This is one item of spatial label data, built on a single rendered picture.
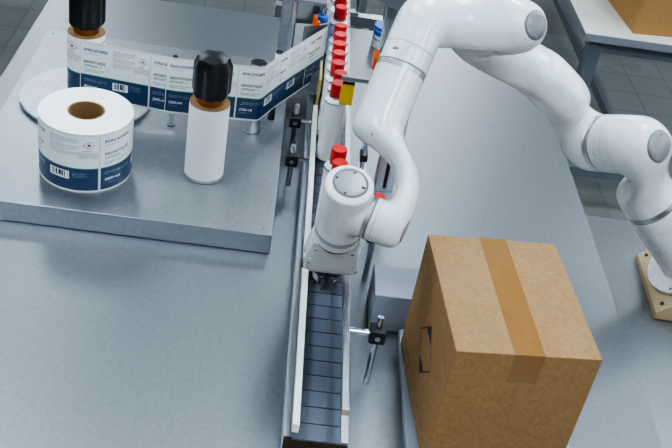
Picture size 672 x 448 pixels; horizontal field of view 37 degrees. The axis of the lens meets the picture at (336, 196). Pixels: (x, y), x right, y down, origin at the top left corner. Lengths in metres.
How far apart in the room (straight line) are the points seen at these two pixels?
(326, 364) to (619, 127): 0.74
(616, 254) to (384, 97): 0.91
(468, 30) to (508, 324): 0.52
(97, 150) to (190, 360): 0.52
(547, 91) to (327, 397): 0.70
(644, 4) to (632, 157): 1.77
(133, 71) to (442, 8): 0.89
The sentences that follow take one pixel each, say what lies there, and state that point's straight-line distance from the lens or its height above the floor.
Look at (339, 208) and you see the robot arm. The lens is 1.65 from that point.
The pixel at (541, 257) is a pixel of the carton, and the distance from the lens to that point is 1.81.
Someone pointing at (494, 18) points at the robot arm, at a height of 1.47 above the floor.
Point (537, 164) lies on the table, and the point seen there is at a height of 0.83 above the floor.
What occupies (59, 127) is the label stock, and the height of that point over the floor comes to 1.02.
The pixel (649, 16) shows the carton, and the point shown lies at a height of 0.85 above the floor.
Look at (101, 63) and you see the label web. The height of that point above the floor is 1.01.
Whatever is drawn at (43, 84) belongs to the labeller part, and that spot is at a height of 0.89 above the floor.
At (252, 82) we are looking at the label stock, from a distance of 2.37.
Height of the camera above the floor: 2.15
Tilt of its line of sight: 34 degrees down
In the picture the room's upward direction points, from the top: 10 degrees clockwise
